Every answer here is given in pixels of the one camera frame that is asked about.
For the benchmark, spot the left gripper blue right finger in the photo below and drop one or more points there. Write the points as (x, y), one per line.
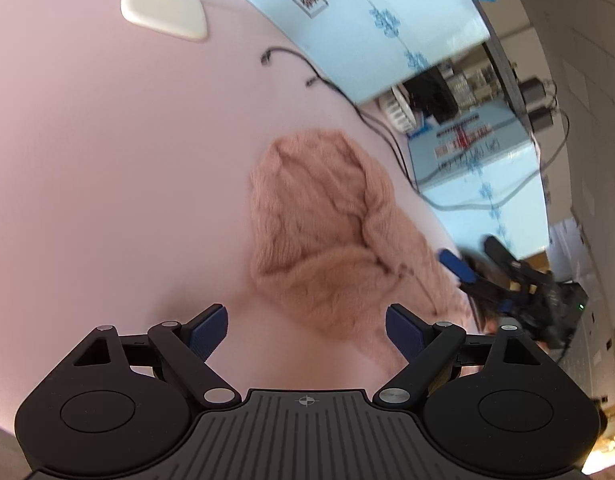
(410, 335)

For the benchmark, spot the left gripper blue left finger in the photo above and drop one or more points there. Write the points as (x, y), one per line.
(192, 341)

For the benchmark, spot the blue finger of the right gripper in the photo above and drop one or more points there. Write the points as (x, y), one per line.
(500, 255)
(457, 266)

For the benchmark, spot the pink knitted sweater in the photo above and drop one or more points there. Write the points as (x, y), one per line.
(333, 249)

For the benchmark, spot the right light blue cardboard box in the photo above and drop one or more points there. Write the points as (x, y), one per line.
(480, 175)

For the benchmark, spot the light blue cardboard box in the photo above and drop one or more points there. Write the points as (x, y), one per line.
(366, 47)
(480, 175)

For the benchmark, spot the white striped ceramic bowl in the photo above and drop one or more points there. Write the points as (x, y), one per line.
(396, 109)

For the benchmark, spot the left light blue cardboard box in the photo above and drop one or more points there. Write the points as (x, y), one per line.
(366, 47)

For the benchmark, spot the white plastic lamp base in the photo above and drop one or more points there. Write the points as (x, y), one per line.
(183, 19)

